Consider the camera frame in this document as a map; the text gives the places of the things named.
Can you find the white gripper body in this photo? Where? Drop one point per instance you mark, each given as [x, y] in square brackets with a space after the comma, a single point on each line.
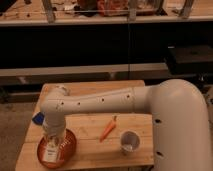
[54, 135]

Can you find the clear bottle with blue cap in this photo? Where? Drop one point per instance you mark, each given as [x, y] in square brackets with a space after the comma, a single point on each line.
[39, 119]

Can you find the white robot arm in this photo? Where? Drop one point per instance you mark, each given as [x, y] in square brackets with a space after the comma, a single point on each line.
[181, 130]

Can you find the orange carrot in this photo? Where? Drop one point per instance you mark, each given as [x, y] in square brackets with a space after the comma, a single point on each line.
[111, 125]

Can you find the small grey cup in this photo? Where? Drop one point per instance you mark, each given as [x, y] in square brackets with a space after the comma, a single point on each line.
[129, 142]

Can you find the wooden shelf bench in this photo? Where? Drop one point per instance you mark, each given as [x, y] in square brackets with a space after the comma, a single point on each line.
[61, 12]

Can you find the red clutter on shelf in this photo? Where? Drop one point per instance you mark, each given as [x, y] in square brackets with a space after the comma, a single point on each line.
[115, 7]

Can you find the black box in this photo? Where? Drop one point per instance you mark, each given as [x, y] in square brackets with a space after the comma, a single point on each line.
[190, 60]

